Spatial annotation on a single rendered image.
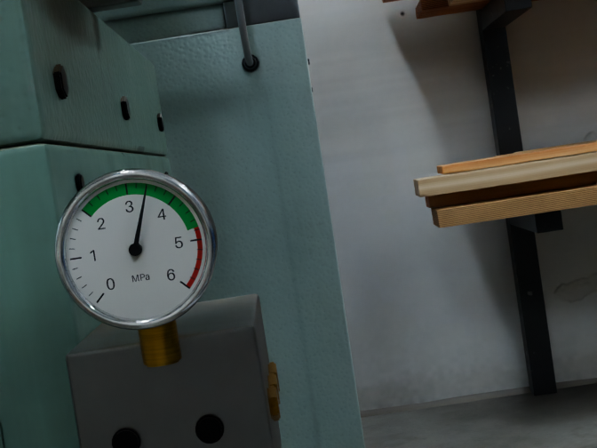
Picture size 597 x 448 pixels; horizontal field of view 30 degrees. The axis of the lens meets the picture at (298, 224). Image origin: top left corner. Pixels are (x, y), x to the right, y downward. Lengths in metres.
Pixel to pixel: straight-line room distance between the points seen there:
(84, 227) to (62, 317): 0.08
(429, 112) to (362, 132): 0.18
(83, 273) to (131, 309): 0.02
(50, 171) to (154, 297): 0.10
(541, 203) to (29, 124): 2.03
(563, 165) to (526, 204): 0.12
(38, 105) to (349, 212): 2.45
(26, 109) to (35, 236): 0.06
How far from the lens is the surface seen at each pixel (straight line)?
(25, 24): 0.51
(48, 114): 0.52
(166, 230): 0.44
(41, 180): 0.51
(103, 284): 0.44
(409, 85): 2.94
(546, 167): 2.49
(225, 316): 0.51
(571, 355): 3.04
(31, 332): 0.51
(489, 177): 2.47
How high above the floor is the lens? 0.68
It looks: 3 degrees down
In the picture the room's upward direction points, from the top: 9 degrees counter-clockwise
